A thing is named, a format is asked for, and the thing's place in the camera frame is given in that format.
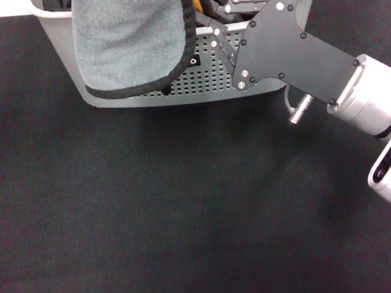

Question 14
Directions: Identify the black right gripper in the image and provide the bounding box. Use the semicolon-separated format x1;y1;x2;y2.
195;0;364;115

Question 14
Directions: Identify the yellow grey towel black trim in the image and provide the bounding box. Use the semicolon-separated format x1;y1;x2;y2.
70;0;236;102

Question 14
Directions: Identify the grey perforated storage basket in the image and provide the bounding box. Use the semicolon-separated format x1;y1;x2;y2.
25;0;332;116

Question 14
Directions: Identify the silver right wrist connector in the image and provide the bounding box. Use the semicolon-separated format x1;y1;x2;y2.
287;94;315;126

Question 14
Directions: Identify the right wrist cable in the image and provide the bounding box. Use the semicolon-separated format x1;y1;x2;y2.
282;85;299;116

